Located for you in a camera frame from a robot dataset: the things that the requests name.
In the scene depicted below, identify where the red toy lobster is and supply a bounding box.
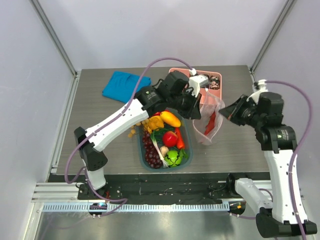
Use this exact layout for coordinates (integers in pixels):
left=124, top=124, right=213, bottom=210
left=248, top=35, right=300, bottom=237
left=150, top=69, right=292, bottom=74
left=204, top=111, right=216, bottom=136

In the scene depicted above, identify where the purple cable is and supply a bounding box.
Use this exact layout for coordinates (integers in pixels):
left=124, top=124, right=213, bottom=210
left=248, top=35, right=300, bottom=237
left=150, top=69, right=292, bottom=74
left=63, top=57, right=197, bottom=216
left=228, top=79, right=313, bottom=240

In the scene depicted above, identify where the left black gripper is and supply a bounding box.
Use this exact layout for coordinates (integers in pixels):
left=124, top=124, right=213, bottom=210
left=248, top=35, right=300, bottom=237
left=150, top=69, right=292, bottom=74
left=168, top=88, right=202, bottom=121

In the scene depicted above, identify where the orange toy carrot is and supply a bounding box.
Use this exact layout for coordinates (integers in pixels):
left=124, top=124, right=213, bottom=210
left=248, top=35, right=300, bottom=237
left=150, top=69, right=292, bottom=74
left=175, top=127, right=185, bottom=150

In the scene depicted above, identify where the red toy apple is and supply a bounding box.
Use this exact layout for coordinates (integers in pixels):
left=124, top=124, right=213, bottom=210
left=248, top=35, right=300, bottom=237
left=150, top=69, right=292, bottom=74
left=162, top=131, right=178, bottom=148

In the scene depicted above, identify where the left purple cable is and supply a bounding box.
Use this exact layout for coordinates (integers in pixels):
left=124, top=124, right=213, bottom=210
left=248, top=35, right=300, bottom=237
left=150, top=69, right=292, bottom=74
left=63, top=57, right=197, bottom=216

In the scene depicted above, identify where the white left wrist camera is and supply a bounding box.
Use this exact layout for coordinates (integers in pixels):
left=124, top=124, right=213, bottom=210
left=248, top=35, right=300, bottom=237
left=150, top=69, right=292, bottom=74
left=186, top=68, right=209, bottom=97

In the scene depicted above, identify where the green toy melon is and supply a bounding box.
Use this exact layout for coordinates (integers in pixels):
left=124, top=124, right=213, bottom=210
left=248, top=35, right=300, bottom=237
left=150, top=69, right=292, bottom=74
left=164, top=150, right=183, bottom=168

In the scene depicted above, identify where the teal plastic basket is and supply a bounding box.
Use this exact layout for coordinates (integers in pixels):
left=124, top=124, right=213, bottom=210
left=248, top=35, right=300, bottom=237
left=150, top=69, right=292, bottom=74
left=137, top=108, right=193, bottom=173

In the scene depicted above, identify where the orange toy fruit cluster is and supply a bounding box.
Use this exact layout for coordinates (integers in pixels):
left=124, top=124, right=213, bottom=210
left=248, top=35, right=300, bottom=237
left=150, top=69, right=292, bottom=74
left=143, top=115, right=165, bottom=134

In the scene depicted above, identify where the yellow toy mango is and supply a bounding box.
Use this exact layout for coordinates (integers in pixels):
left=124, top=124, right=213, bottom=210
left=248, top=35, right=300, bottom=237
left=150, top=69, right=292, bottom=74
left=160, top=111, right=181, bottom=128

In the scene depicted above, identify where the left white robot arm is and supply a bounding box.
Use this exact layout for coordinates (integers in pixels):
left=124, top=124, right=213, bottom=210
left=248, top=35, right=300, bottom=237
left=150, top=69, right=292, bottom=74
left=74, top=71, right=208, bottom=200

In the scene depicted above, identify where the brown longan bunch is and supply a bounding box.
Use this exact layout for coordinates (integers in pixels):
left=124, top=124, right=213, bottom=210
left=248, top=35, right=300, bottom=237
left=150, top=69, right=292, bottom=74
left=127, top=122, right=142, bottom=138

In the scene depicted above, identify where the floral rolled sock right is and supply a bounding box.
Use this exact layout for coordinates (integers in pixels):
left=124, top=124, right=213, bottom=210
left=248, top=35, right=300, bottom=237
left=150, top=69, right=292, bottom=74
left=209, top=76, right=221, bottom=90

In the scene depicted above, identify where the white toy garlic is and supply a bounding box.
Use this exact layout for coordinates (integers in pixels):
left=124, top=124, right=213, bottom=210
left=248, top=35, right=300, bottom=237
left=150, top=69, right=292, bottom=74
left=160, top=145, right=169, bottom=157

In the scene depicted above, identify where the clear zip top bag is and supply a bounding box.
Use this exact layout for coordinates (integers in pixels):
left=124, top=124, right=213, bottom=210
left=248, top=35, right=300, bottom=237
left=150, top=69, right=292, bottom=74
left=192, top=88, right=225, bottom=146

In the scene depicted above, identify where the toy green onion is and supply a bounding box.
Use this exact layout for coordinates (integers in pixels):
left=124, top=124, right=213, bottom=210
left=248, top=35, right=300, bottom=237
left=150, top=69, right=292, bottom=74
left=150, top=129, right=169, bottom=168

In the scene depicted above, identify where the purple grape bunch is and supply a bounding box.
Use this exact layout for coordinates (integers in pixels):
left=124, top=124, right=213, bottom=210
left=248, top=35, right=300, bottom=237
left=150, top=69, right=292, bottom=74
left=142, top=131, right=163, bottom=169

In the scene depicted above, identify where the white slotted cable duct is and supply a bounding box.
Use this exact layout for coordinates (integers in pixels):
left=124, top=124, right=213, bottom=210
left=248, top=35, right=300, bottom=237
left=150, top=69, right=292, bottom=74
left=42, top=202, right=230, bottom=213

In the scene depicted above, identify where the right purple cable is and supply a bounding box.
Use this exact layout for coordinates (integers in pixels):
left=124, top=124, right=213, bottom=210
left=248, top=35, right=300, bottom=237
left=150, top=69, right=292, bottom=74
left=228, top=79, right=313, bottom=240

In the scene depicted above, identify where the blue folded cloth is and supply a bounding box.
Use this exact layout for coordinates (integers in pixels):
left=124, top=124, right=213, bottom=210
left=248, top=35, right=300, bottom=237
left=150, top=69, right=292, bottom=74
left=102, top=71, right=140, bottom=103

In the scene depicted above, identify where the pink divided organizer box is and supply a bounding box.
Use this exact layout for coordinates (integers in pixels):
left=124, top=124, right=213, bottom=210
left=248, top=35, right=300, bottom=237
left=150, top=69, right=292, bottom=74
left=169, top=67, right=222, bottom=99

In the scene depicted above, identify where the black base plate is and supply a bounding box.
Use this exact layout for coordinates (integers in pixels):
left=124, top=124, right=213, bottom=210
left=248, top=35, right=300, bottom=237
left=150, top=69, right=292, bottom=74
left=77, top=172, right=256, bottom=205

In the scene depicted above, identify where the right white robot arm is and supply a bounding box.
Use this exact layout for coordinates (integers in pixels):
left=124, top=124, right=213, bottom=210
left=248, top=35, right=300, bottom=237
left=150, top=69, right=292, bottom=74
left=219, top=92, right=318, bottom=238

